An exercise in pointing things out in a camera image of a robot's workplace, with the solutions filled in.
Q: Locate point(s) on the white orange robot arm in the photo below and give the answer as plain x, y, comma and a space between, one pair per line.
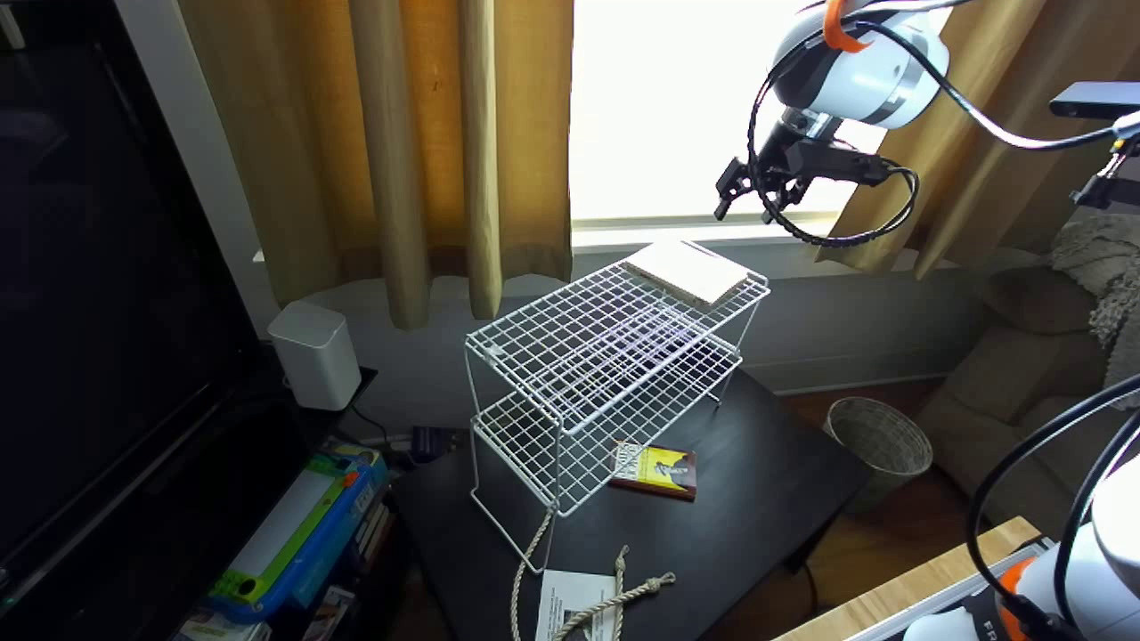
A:
1105, 580

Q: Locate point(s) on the grey knitted blanket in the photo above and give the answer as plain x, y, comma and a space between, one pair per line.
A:
1100, 255

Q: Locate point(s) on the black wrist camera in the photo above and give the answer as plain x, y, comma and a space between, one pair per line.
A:
856, 165

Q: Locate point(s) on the white speaker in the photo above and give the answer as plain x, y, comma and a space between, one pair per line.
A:
316, 355

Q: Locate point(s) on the white printed card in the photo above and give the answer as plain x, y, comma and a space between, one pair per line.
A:
575, 599

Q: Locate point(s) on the beige sofa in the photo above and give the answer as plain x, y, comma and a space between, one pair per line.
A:
1021, 358

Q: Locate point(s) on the small black adapter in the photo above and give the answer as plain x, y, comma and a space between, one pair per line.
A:
431, 447

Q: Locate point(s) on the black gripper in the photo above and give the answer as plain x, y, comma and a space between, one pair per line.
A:
787, 142

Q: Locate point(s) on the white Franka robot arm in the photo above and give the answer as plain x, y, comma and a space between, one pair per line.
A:
867, 73

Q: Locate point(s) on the light wooden table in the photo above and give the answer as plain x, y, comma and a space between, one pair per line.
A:
876, 599

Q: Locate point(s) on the green white game box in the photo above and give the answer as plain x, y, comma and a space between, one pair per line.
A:
279, 536

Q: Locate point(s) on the golden curtain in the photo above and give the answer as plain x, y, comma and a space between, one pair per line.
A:
393, 142
1008, 190

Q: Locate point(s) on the thin white red picture book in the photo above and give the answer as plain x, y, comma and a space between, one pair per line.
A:
728, 299

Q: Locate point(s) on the bright window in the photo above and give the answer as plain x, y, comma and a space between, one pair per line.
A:
665, 108

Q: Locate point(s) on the black television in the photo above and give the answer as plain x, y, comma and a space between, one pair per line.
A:
107, 295

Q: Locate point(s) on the black low table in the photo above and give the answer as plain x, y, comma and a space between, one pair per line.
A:
736, 509

